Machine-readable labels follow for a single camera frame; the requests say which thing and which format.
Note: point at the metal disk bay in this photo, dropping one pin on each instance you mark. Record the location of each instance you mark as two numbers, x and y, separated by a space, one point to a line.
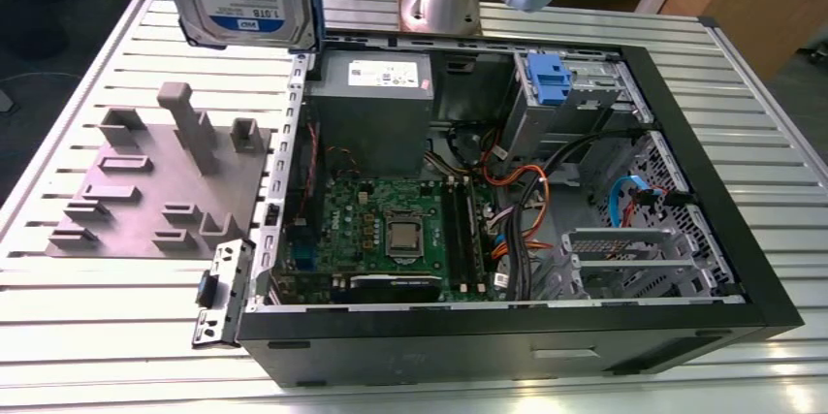
638 264

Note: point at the green motherboard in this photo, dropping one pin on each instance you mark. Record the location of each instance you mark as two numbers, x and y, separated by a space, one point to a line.
350 205

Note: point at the silver CPU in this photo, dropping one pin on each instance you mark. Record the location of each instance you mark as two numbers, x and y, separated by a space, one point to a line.
405 235

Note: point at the grey power supply unit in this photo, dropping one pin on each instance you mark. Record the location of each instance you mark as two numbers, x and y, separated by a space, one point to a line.
369 133

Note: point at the black RAM slot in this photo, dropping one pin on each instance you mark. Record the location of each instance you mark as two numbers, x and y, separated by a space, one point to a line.
455 234
474 239

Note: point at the CPU socket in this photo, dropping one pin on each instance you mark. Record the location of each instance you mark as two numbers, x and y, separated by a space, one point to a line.
406 257

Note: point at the black graphics card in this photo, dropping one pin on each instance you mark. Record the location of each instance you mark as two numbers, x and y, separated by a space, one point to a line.
389 288

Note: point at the metal optical drive cage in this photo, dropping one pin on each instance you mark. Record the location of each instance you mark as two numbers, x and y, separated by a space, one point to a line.
582 108

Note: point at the black open PC case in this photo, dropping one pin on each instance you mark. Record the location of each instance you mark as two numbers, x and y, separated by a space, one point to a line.
453 346

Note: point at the grey parts rack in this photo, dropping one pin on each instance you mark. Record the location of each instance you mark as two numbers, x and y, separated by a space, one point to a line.
162 191

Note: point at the metal expansion slot bracket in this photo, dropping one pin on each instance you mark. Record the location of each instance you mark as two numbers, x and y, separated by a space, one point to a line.
230 259

